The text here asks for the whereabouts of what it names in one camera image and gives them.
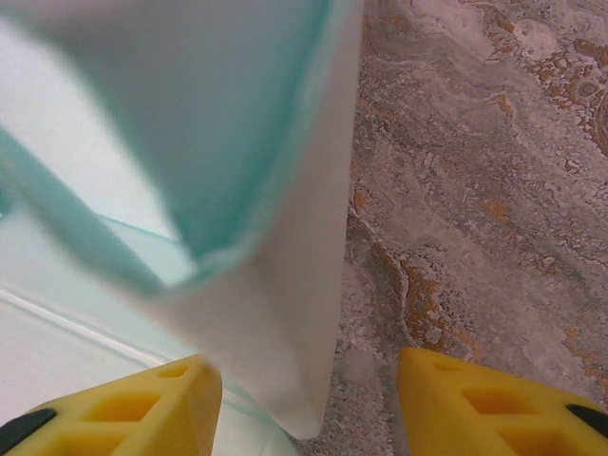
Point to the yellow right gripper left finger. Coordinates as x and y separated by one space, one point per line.
142 418

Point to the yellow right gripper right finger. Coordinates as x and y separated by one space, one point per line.
475 413

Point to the mint green paper box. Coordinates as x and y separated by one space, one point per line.
266 142

